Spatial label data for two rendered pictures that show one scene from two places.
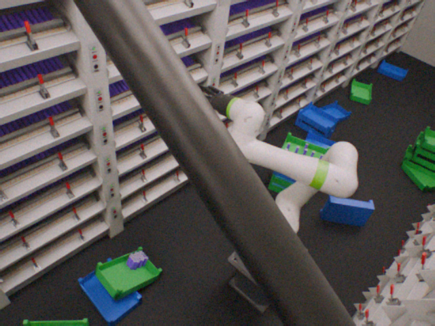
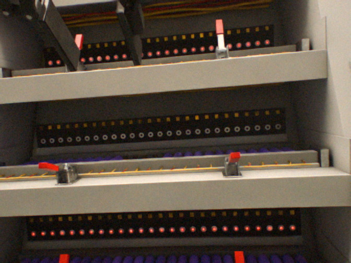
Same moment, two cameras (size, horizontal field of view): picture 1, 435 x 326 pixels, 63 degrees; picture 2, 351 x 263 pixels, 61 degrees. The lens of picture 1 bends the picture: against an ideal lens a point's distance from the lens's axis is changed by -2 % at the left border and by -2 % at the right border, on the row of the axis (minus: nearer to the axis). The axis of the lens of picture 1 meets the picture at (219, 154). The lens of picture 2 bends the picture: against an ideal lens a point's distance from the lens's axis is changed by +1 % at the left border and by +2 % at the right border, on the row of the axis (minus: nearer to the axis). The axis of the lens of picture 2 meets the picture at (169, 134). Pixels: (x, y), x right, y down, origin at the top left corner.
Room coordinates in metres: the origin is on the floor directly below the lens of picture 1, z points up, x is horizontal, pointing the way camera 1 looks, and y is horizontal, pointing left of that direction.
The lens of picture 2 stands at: (1.27, -0.09, 0.85)
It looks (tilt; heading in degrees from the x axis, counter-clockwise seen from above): 16 degrees up; 59
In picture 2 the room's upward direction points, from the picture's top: 2 degrees counter-clockwise
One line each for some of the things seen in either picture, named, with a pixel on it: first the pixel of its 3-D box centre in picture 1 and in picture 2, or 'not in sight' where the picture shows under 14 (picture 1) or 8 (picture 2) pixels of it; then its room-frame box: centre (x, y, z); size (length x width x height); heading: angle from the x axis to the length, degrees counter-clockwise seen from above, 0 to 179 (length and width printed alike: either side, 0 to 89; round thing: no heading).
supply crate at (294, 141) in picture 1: (304, 152); not in sight; (1.82, -0.57, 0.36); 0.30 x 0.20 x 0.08; 74
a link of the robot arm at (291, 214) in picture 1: (281, 229); not in sight; (1.03, -0.36, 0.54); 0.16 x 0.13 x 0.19; 170
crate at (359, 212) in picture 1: (346, 210); not in sight; (1.60, -0.92, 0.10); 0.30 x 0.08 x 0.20; 90
